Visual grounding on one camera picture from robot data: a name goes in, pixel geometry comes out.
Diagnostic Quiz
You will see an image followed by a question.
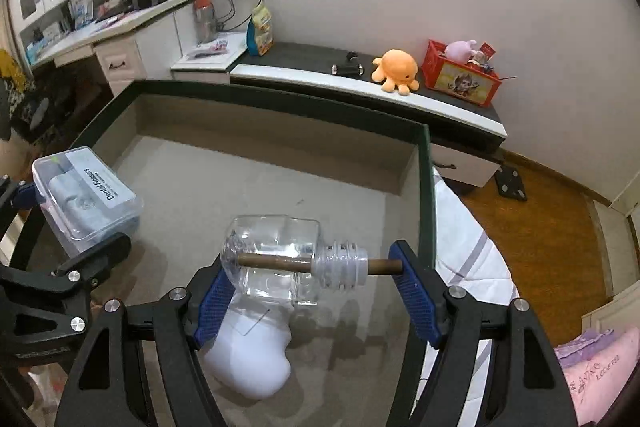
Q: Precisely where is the white plush toy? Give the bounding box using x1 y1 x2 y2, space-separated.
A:
202 304 292 400

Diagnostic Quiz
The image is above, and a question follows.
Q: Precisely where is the water bottle orange cap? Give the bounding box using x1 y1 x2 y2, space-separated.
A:
194 0 217 44

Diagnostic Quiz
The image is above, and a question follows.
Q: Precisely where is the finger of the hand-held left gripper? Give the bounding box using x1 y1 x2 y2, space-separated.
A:
0 175 40 258
0 232 132 308

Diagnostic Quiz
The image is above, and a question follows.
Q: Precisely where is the yellow blue snack bag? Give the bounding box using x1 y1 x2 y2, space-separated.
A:
247 4 276 56

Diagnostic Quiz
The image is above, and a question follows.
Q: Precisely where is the orange octopus plush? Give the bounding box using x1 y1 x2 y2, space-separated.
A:
371 49 420 94

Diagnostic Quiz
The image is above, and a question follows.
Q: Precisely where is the black office chair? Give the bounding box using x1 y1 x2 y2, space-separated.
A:
0 49 53 145

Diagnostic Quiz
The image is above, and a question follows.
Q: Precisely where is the white desk with drawers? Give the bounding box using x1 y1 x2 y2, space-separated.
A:
27 0 197 98

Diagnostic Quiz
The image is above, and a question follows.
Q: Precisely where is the low black top cabinet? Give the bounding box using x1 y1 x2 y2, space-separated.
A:
230 41 508 196

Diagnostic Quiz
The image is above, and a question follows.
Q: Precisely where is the pink storage box dark rim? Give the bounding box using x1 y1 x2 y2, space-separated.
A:
10 79 437 427

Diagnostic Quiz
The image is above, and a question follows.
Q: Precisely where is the black floor scale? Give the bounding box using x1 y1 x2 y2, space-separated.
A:
494 163 528 202

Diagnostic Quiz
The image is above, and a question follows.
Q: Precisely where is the striped bed sheet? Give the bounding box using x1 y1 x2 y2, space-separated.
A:
432 164 521 427

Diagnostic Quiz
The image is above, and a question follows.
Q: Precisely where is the white door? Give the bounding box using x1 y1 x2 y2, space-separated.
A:
607 164 640 214

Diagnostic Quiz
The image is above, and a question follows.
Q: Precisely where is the small black gadget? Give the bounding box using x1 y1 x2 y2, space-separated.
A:
331 51 366 76

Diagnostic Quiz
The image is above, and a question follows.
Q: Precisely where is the white bedside table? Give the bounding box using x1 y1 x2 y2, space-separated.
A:
171 32 249 84

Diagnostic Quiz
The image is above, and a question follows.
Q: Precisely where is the clear plastic box white label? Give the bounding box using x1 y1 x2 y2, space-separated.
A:
31 147 144 256

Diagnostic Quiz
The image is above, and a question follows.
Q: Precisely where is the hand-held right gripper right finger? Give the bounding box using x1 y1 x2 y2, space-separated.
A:
387 239 576 427

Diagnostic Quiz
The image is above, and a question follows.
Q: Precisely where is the pink plush toy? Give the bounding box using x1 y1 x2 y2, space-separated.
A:
445 40 480 64

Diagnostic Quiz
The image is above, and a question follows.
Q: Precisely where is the red plastic crate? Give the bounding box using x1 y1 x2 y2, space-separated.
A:
421 39 502 108

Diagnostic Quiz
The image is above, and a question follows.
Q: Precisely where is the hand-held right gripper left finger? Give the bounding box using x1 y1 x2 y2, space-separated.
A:
54 263 236 427

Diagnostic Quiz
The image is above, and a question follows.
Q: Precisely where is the pink printed blanket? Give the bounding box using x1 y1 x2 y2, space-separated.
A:
552 329 640 427

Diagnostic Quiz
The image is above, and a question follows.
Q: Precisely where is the clear plastic bottle with stick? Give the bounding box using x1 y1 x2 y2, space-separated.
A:
218 214 405 308

